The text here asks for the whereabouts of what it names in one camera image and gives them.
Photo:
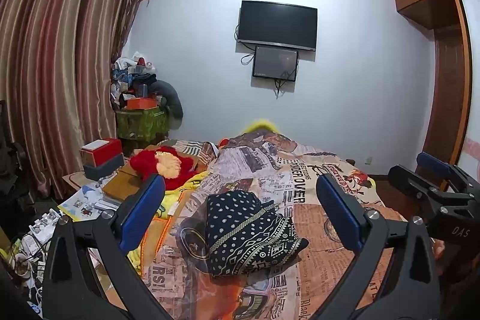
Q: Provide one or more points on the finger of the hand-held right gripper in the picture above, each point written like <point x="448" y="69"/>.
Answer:
<point x="435" y="164"/>
<point x="408" y="177"/>

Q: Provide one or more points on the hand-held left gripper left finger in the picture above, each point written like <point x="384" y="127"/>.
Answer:
<point x="140" y="215"/>

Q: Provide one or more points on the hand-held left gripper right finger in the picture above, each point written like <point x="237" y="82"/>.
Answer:
<point x="341" y="215"/>

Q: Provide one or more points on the navy patterned sweater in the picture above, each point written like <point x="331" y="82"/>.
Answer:
<point x="243" y="230"/>

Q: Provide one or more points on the pile of clothes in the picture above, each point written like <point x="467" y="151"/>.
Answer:
<point x="125" y="74"/>

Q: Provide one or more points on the person's right hand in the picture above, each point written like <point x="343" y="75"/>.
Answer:
<point x="439" y="249"/>

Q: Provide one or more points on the printed blanket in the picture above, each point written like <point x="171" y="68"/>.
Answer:
<point x="311" y="230"/>

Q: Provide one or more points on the brown cardboard box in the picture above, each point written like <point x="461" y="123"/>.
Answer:
<point x="120" y="184"/>

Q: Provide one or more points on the wooden bed footboard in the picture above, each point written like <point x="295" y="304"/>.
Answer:
<point x="351" y="162"/>

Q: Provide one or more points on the red plush toy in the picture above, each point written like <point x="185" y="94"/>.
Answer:
<point x="150" y="160"/>

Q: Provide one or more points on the grey box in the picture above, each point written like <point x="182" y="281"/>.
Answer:
<point x="101" y="171"/>

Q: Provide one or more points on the magazines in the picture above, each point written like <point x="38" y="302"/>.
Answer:
<point x="80" y="203"/>

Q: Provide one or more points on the red and white box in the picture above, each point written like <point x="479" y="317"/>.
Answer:
<point x="107" y="154"/>

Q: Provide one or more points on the wooden nightstand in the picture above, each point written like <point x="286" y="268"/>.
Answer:
<point x="73" y="180"/>

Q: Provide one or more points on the green patterned box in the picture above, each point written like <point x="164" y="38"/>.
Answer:
<point x="142" y="124"/>

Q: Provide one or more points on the white power strip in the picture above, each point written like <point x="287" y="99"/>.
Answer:
<point x="45" y="224"/>

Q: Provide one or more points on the orange box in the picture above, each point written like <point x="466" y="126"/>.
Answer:
<point x="142" y="103"/>

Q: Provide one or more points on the small cup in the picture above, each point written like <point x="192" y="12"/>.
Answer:
<point x="21" y="269"/>

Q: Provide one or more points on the small black monitor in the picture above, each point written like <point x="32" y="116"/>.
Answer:
<point x="275" y="62"/>

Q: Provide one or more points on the striped brown curtain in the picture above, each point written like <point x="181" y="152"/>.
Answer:
<point x="56" y="61"/>

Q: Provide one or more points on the large black television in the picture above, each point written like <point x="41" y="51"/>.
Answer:
<point x="277" y="23"/>

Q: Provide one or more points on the white wall socket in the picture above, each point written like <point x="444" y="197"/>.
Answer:
<point x="369" y="160"/>

